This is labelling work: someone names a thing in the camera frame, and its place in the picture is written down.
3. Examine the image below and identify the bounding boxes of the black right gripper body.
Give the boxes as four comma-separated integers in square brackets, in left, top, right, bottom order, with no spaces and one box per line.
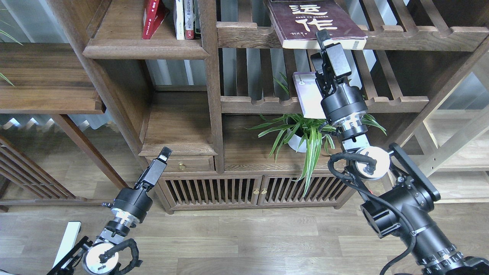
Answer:
[310,43,351,96]

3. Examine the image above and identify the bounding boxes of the dark wooden bookshelf cabinet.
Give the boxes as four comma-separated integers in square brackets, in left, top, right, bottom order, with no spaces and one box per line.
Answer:
[48,0,488,214]

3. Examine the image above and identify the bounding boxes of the dark slatted wooden rack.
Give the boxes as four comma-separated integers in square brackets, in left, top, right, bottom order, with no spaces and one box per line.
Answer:
[0,136,92,212]

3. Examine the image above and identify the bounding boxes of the spider plant green leaves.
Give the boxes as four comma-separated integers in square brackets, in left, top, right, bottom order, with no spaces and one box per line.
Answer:
[245,73,387,197]

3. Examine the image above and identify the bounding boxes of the red and white upright book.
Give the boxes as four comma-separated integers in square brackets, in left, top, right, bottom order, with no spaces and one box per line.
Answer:
[183,0,195,40]

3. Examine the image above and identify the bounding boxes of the white table leg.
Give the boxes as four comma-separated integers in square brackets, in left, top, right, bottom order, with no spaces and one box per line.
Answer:
[52,221,82,267]

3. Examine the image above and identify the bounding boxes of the red book with photos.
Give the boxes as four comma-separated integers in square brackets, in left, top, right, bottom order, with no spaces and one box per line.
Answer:
[141,0,170,40]

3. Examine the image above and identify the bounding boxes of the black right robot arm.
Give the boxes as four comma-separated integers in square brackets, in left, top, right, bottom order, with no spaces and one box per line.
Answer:
[311,30,488,275]

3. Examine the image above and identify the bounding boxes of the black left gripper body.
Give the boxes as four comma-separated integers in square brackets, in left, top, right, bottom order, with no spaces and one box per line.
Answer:
[133,155,169,192]

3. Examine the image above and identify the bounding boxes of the pale lavender book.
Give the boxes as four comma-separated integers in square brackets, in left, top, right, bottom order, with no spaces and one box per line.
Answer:
[292,71,359,120]

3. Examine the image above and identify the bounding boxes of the white plant pot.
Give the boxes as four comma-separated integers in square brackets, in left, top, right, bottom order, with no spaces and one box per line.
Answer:
[286,116,325,153]

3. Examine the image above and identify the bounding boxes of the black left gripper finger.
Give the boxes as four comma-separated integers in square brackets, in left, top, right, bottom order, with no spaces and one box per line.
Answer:
[157,146,172,163]

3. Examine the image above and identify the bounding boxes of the maroon book with white characters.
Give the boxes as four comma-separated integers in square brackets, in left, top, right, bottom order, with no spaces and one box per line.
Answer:
[264,0,367,49]

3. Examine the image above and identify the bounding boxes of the dark upright book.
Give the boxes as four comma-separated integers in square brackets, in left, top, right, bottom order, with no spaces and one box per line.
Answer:
[193,0,201,39]

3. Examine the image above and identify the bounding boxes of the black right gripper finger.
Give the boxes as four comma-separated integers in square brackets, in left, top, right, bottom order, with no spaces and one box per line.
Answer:
[316,29,332,49]

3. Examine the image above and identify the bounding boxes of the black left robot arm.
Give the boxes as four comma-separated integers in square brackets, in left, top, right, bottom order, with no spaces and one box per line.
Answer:
[49,147,172,275]

